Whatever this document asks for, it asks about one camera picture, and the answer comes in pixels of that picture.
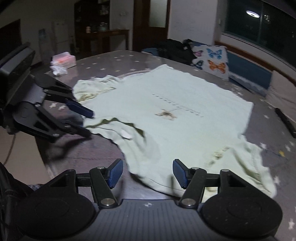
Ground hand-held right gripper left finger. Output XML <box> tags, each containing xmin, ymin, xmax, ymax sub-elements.
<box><xmin>45</xmin><ymin>159</ymin><xmax>124</xmax><ymax>208</ymax></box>

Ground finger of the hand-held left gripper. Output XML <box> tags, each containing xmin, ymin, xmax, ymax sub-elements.
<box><xmin>43</xmin><ymin>77</ymin><xmax>95</xmax><ymax>118</ymax></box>
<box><xmin>35</xmin><ymin>105</ymin><xmax>92</xmax><ymax>143</ymax></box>

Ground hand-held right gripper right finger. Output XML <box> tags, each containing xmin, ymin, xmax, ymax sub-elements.
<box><xmin>172</xmin><ymin>159</ymin><xmax>253</xmax><ymax>208</ymax></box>

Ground light green t-shirt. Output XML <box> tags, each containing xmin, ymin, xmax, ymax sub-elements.
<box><xmin>73</xmin><ymin>64</ymin><xmax>277</xmax><ymax>198</ymax></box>

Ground crumpled white tissue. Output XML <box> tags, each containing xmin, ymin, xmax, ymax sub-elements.
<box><xmin>49</xmin><ymin>65</ymin><xmax>68</xmax><ymax>76</ymax></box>

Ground water dispenser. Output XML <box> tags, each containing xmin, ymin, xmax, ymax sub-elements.
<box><xmin>38</xmin><ymin>28</ymin><xmax>52</xmax><ymax>63</ymax></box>

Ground pink white tissue box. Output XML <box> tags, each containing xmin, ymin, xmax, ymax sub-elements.
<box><xmin>51</xmin><ymin>52</ymin><xmax>77</xmax><ymax>68</ymax></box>

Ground grey star print tablecloth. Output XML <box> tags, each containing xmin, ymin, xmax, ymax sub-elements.
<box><xmin>30</xmin><ymin>50</ymin><xmax>296</xmax><ymax>241</ymax></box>

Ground white refrigerator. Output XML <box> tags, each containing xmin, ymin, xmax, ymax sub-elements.
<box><xmin>52</xmin><ymin>20</ymin><xmax>71</xmax><ymax>56</ymax></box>

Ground wooden side table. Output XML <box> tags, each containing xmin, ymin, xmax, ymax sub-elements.
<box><xmin>75</xmin><ymin>29</ymin><xmax>130</xmax><ymax>59</ymax></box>

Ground person's dark clothing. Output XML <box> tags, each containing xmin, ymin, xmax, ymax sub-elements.
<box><xmin>0</xmin><ymin>162</ymin><xmax>35</xmax><ymax>241</ymax></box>

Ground dark wooden cabinet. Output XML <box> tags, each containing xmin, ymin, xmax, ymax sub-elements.
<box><xmin>74</xmin><ymin>0</ymin><xmax>134</xmax><ymax>32</ymax></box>

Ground wooden door with glass pane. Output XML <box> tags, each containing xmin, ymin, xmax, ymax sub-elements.
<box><xmin>133</xmin><ymin>0</ymin><xmax>171</xmax><ymax>52</ymax></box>

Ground black clothing heap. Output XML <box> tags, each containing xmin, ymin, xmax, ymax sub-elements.
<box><xmin>159</xmin><ymin>39</ymin><xmax>197</xmax><ymax>65</ymax></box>

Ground butterfly print pillow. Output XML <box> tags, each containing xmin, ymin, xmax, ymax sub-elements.
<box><xmin>191</xmin><ymin>44</ymin><xmax>230</xmax><ymax>81</ymax></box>

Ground black remote bar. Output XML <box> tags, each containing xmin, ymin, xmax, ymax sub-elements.
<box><xmin>275</xmin><ymin>108</ymin><xmax>296</xmax><ymax>139</ymax></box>

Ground blue bench cushion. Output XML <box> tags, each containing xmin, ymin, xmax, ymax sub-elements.
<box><xmin>141</xmin><ymin>40</ymin><xmax>273</xmax><ymax>97</ymax></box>

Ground grey pillow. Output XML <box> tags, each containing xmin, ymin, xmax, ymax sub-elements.
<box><xmin>266</xmin><ymin>70</ymin><xmax>296</xmax><ymax>114</ymax></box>

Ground wooden bench backrest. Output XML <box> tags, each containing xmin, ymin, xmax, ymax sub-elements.
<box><xmin>215</xmin><ymin>41</ymin><xmax>296</xmax><ymax>77</ymax></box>

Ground dark window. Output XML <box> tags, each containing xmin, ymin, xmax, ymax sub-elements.
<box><xmin>220</xmin><ymin>0</ymin><xmax>296</xmax><ymax>58</ymax></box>

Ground dark wall panel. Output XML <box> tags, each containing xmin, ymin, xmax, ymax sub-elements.
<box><xmin>0</xmin><ymin>20</ymin><xmax>22</xmax><ymax>61</ymax></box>

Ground thin cable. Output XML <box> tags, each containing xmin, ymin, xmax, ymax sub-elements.
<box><xmin>3</xmin><ymin>133</ymin><xmax>17</xmax><ymax>168</ymax></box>

